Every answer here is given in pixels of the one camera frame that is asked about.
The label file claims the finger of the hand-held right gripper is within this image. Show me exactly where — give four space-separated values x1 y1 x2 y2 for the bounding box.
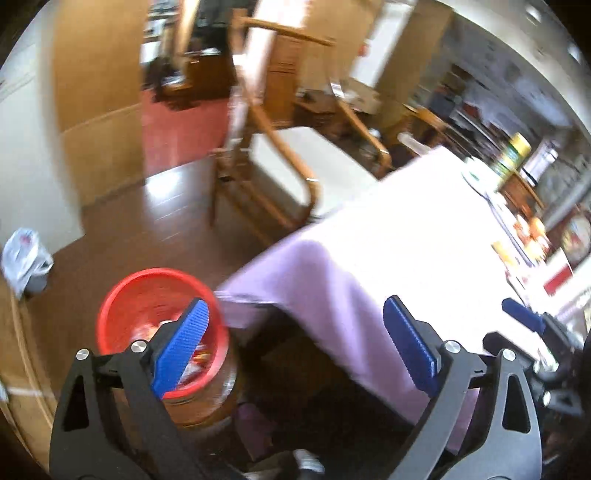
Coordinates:
482 331 536 358
502 298 552 334

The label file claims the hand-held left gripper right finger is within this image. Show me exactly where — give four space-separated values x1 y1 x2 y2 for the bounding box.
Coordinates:
383 295 543 480

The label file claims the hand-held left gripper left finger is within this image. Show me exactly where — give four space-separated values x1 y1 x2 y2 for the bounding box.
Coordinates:
48 298 211 480

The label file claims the red trash bin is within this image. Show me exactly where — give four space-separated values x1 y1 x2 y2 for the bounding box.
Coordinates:
96 268 241 428

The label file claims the red white tissue box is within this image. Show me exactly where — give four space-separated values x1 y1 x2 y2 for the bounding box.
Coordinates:
542 247 578 296

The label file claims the blue rimmed fruit plate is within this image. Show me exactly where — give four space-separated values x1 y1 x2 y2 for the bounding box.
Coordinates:
485 189 536 266

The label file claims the round embroidered table screen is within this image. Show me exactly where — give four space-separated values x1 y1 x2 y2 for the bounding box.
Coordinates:
556 203 591 268

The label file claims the white ceramic lidded jar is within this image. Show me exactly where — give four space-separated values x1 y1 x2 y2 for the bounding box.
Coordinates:
462 157 497 190

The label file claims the yellow spray can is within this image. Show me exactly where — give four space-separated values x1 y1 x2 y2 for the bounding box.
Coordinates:
492 131 533 181

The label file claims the white plastic bag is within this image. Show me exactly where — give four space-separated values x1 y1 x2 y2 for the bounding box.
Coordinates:
1 227 55 298

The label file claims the wooden armchair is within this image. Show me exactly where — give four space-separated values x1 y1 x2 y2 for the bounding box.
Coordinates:
402 105 467 148
210 9 393 241

